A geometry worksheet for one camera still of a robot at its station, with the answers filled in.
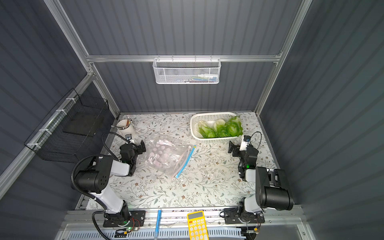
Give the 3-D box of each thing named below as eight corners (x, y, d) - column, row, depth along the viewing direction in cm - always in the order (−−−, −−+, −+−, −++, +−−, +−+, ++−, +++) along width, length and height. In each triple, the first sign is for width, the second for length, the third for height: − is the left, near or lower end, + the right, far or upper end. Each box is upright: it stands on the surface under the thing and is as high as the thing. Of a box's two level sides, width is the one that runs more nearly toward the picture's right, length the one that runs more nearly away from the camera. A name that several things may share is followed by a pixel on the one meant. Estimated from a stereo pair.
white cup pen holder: (121, 140, 107) (114, 129, 97) (125, 130, 113) (118, 119, 103) (134, 140, 107) (128, 129, 97) (137, 130, 113) (132, 119, 103)
